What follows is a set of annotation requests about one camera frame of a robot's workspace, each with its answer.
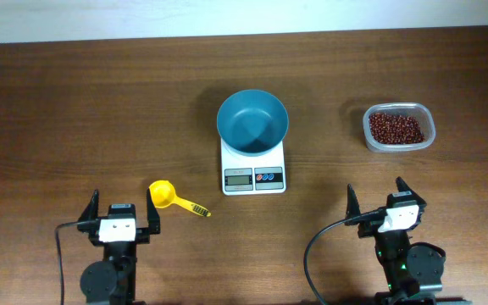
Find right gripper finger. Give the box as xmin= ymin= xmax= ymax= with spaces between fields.
xmin=345 ymin=184 xmax=361 ymax=225
xmin=396 ymin=176 xmax=415 ymax=196

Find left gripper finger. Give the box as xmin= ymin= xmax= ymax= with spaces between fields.
xmin=146 ymin=189 xmax=160 ymax=235
xmin=78 ymin=190 xmax=99 ymax=222

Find yellow plastic measuring scoop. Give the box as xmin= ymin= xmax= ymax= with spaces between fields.
xmin=148 ymin=180 xmax=212 ymax=217

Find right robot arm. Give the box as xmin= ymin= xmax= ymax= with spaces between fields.
xmin=345 ymin=177 xmax=446 ymax=304

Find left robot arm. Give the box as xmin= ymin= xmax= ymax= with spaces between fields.
xmin=77 ymin=191 xmax=160 ymax=305

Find white digital kitchen scale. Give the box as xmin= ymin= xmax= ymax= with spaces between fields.
xmin=220 ymin=141 xmax=286 ymax=196

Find teal plastic bowl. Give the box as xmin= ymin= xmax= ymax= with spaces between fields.
xmin=216 ymin=89 xmax=290 ymax=156

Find red beans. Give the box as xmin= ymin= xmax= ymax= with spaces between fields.
xmin=369 ymin=113 xmax=425 ymax=145

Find clear plastic container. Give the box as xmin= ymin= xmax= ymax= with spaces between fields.
xmin=363 ymin=103 xmax=436 ymax=153

